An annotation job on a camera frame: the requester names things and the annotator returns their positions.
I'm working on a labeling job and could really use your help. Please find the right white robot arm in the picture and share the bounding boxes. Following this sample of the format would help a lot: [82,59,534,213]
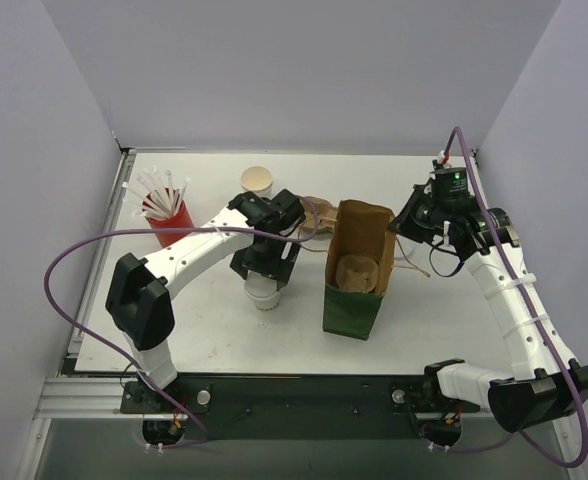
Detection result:
[388,167,588,433]

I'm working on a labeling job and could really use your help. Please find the brown pulp cup carrier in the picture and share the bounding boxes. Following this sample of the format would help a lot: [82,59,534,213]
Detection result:
[335,254,379,294]

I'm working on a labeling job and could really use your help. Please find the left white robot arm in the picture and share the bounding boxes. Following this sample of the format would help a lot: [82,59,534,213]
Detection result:
[106,189,305,412]

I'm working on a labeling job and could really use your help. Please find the green paper takeout bag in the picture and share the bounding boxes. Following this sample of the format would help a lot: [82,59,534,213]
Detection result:
[299,197,398,341]

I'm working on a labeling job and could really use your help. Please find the white paper coffee cup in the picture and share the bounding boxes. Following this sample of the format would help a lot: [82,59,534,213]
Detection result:
[244,272,280,311]

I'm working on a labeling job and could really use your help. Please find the red straw holder cup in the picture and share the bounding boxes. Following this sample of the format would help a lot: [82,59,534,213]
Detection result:
[146,201,194,248]

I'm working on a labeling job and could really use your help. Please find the aluminium frame rail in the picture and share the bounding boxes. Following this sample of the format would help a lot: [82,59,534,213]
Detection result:
[34,377,123,420]

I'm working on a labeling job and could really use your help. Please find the stacked white paper cups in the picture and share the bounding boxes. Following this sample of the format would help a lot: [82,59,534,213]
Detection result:
[240,166,273,198]

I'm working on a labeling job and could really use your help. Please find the white wrapped straws bundle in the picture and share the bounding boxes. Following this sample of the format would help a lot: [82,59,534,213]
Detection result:
[121,165,191,221]

